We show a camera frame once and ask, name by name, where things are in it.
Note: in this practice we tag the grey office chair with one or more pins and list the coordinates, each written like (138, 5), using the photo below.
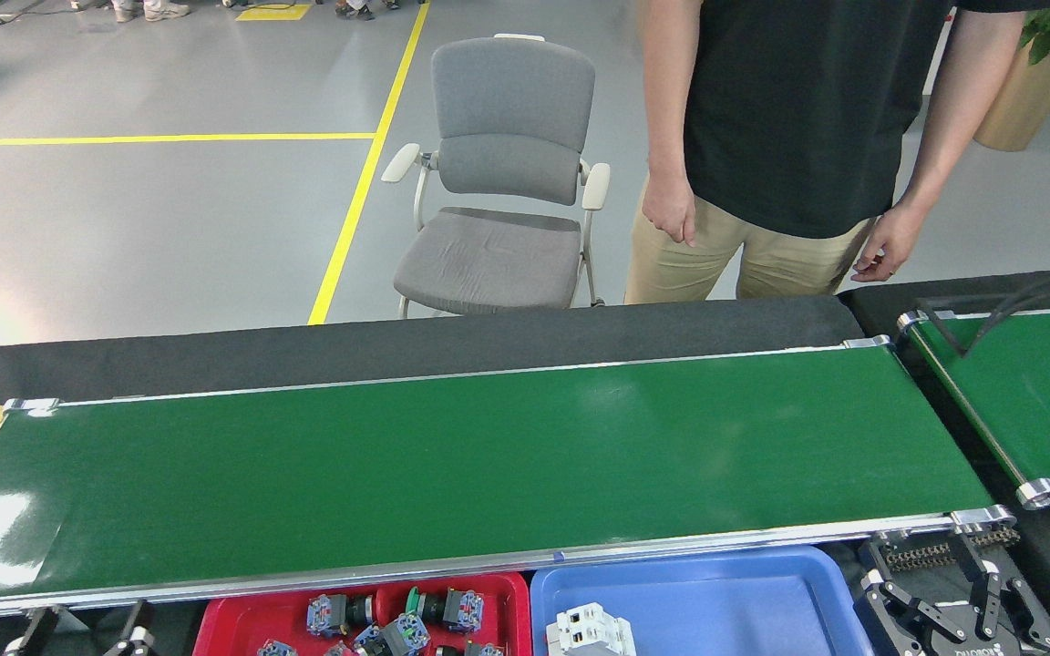
(488, 260)

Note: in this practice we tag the green feeder conveyor belt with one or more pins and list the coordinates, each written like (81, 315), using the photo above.
(1035, 392)

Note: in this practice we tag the person's left hand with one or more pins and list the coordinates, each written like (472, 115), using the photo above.
(894, 239)

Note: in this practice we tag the red mushroom button switch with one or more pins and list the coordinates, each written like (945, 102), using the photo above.
(329, 614)

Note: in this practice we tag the person's right forearm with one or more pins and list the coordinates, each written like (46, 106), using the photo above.
(666, 100)

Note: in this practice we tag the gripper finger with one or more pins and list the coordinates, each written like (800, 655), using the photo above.
(138, 629)
(33, 633)

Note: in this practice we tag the blue plastic tray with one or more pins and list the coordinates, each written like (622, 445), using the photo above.
(744, 610)

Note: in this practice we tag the person's right hand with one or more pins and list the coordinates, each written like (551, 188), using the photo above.
(669, 205)

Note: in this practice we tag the person's left forearm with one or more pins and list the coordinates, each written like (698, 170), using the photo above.
(958, 118)

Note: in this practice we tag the long green conveyor belt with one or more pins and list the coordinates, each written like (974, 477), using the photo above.
(488, 456)

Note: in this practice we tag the background person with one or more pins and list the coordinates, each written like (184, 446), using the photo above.
(165, 11)
(352, 9)

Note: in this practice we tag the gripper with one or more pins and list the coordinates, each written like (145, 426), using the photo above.
(976, 650)

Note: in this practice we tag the potted plant gold pot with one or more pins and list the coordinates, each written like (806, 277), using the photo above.
(1022, 100)

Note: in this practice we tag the white circuit breaker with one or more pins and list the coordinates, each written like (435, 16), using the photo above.
(589, 630)

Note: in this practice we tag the green button switch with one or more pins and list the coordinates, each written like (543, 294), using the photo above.
(339, 650)
(461, 609)
(277, 649)
(406, 630)

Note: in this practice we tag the red plastic tray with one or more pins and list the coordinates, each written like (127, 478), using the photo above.
(233, 629)

